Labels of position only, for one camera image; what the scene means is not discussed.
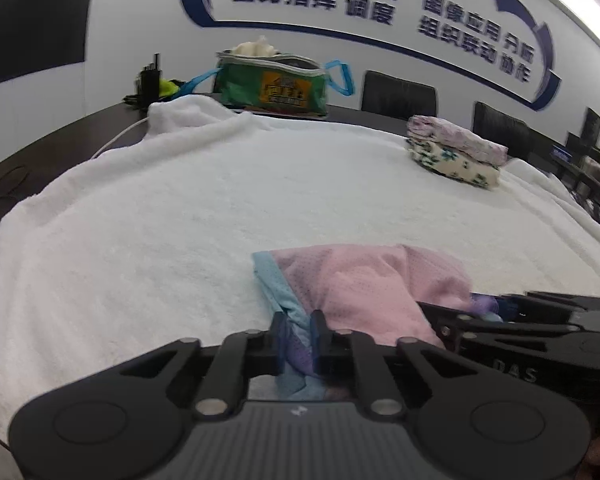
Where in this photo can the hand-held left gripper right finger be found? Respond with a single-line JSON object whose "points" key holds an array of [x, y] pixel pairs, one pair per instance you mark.
{"points": [[317, 347]]}

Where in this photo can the white towel blanket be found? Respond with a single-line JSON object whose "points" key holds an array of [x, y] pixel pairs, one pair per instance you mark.
{"points": [[230, 195]]}

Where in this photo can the folded pink clothes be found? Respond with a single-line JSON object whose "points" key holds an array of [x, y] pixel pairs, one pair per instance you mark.
{"points": [[455, 137]]}

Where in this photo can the cream cloth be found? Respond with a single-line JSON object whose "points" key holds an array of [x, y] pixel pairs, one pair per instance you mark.
{"points": [[255, 47]]}

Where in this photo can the green zipper bag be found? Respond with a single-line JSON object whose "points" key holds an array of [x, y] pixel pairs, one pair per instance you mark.
{"points": [[270, 90]]}

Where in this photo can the blue wall lettering sign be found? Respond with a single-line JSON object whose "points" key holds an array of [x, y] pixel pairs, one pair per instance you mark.
{"points": [[520, 15]]}

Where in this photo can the yellow-green item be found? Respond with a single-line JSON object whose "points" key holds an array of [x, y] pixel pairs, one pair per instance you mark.
{"points": [[170, 89]]}

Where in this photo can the pink and blue mesh garment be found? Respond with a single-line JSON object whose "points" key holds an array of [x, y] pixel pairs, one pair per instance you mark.
{"points": [[360, 285]]}

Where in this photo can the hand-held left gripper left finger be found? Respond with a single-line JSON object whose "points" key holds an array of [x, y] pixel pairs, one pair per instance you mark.
{"points": [[280, 342]]}

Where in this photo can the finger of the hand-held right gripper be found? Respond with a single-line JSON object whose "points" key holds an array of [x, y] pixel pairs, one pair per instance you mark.
{"points": [[455, 322], [555, 302]]}

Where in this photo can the dark desk equipment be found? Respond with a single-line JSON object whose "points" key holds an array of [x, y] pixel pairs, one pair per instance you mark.
{"points": [[590, 160]]}

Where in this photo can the black charger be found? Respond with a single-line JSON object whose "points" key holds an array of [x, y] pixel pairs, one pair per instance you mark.
{"points": [[149, 85]]}

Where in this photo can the black wall screen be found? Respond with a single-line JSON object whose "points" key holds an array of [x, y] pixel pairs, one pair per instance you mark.
{"points": [[25, 20]]}

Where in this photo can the black office chair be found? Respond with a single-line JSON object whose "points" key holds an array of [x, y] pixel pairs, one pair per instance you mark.
{"points": [[502, 130], [400, 95]]}

